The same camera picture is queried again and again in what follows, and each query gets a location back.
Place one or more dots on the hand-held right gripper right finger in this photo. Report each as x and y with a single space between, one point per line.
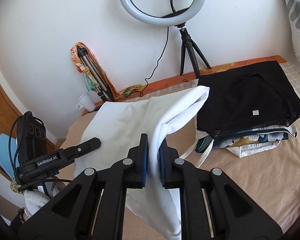
161 161

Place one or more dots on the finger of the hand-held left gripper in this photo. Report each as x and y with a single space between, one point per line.
90 143

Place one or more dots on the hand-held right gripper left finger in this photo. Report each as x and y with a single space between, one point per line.
144 155

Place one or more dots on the white shirt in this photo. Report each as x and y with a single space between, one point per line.
120 120

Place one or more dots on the person's left forearm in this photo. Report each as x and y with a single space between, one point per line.
17 223

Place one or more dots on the person's left hand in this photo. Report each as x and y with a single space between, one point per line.
36 201

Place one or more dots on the blue chair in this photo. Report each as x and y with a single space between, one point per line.
5 150

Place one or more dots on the wooden door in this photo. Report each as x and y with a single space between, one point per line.
5 110

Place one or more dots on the white cup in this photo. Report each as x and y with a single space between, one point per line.
86 102

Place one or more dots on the folded silver tripod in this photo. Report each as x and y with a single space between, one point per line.
92 72

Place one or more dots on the orange patterned sheet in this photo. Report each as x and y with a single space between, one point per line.
165 82

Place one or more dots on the dark floral folded garment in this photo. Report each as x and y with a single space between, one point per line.
240 140

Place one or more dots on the beige blanket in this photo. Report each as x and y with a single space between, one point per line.
240 185

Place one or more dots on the colourful patterned scarf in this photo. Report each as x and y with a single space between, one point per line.
76 60

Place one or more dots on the white folded garment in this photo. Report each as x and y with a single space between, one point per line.
252 150

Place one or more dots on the black folded garment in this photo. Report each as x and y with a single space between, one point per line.
245 100

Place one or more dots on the small black tripod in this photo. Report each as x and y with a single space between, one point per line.
187 45

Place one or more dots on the green leaf pattern pillow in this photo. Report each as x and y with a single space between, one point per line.
297 12

